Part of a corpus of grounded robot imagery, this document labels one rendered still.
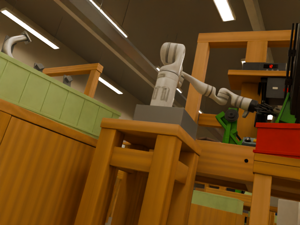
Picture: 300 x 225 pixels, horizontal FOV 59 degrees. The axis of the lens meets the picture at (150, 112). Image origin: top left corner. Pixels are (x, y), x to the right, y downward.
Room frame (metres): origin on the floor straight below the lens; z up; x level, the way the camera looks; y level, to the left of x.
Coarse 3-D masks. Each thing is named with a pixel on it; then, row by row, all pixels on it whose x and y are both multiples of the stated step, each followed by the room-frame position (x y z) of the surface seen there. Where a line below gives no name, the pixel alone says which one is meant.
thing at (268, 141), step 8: (264, 128) 0.84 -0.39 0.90; (272, 128) 0.83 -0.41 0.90; (280, 128) 0.81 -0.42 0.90; (288, 128) 0.79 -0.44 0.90; (296, 128) 0.78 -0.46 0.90; (264, 136) 0.84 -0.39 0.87; (272, 136) 0.83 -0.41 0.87; (280, 136) 0.81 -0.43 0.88; (288, 136) 0.80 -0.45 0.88; (296, 136) 0.78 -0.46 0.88; (256, 144) 0.86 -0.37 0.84; (264, 144) 0.84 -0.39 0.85; (272, 144) 0.82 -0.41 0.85; (280, 144) 0.81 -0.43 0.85; (288, 144) 0.80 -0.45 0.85; (296, 144) 0.78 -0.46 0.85; (256, 152) 0.85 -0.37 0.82; (264, 152) 0.83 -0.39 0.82; (272, 152) 0.82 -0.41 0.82; (280, 152) 0.81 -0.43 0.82; (288, 152) 0.79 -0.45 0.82; (296, 152) 0.78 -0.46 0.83
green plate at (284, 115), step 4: (288, 92) 1.26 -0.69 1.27; (288, 96) 1.26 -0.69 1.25; (288, 100) 1.27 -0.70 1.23; (284, 104) 1.27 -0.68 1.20; (288, 104) 1.27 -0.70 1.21; (284, 108) 1.28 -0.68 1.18; (288, 108) 1.27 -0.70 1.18; (280, 112) 1.27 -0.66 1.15; (284, 112) 1.28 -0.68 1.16; (288, 112) 1.27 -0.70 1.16; (280, 116) 1.27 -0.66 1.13; (284, 116) 1.28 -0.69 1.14; (288, 116) 1.27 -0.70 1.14; (292, 116) 1.26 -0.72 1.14; (280, 120) 1.28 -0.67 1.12; (284, 120) 1.28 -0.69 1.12; (288, 120) 1.27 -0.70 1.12; (292, 120) 1.26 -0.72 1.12
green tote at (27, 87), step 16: (0, 64) 0.87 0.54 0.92; (16, 64) 0.90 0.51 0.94; (0, 80) 0.88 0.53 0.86; (16, 80) 0.92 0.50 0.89; (32, 80) 0.96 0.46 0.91; (48, 80) 0.99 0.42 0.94; (0, 96) 0.89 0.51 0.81; (16, 96) 0.93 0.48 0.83; (32, 96) 0.97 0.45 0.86; (48, 96) 1.01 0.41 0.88; (64, 96) 1.06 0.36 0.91; (80, 96) 1.11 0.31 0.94; (48, 112) 1.03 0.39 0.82; (64, 112) 1.08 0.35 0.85; (80, 112) 1.13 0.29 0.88; (96, 112) 1.19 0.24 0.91; (112, 112) 1.25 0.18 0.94; (80, 128) 1.14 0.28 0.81; (96, 128) 1.20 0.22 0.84
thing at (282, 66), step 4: (260, 64) 1.59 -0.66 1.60; (264, 64) 1.58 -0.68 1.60; (268, 64) 1.57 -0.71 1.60; (272, 64) 1.56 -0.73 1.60; (276, 64) 1.55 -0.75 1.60; (280, 64) 1.54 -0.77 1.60; (284, 64) 1.53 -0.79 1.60; (260, 68) 1.59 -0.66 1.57; (264, 68) 1.58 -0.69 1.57; (268, 68) 1.57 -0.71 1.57; (272, 68) 1.56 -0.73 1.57; (276, 68) 1.55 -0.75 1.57; (280, 68) 1.54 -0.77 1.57; (284, 68) 1.53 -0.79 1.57
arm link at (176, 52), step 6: (174, 48) 1.02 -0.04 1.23; (180, 48) 1.02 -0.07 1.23; (168, 54) 1.04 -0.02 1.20; (174, 54) 1.03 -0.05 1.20; (180, 54) 1.02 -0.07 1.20; (168, 60) 1.06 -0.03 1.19; (174, 60) 1.05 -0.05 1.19; (180, 60) 1.03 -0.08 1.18; (162, 66) 1.04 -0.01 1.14; (168, 66) 1.03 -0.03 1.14; (174, 66) 1.02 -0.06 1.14; (180, 66) 1.05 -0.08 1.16; (174, 72) 1.03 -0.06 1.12
